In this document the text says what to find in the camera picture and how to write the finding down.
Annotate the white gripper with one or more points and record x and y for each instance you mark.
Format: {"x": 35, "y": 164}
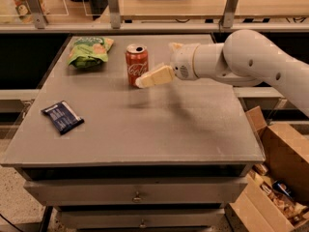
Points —
{"x": 182, "y": 63}

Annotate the red coke can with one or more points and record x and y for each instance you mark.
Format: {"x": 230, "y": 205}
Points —
{"x": 137, "y": 62}

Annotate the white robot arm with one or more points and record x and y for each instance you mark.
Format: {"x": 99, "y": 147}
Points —
{"x": 246, "y": 58}

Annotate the blue rxbar blueberry wrapper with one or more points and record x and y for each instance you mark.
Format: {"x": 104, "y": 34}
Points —
{"x": 62, "y": 117}

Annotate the blue pepsi can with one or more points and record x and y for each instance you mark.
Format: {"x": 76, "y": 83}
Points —
{"x": 281, "y": 187}

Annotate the green chip bag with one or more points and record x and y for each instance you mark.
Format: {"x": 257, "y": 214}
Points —
{"x": 87, "y": 52}

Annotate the grey upper drawer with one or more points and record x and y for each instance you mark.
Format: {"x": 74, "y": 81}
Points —
{"x": 136, "y": 191}

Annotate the grey drawer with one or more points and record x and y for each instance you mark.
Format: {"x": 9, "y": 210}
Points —
{"x": 136, "y": 191}
{"x": 140, "y": 218}

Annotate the cardboard box of snacks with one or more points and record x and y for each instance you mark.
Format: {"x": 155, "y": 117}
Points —
{"x": 260, "y": 208}

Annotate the grey lower drawer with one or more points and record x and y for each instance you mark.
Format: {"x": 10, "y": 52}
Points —
{"x": 140, "y": 218}

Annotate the middle metal bracket post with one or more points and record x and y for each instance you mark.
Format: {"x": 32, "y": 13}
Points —
{"x": 114, "y": 11}

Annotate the metal bracket post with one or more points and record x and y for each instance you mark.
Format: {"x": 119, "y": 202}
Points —
{"x": 228, "y": 17}
{"x": 39, "y": 19}
{"x": 114, "y": 11}

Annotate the right metal bracket post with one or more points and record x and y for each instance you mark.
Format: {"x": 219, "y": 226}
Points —
{"x": 228, "y": 17}

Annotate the left metal bracket post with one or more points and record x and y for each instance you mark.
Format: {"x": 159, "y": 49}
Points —
{"x": 39, "y": 19}

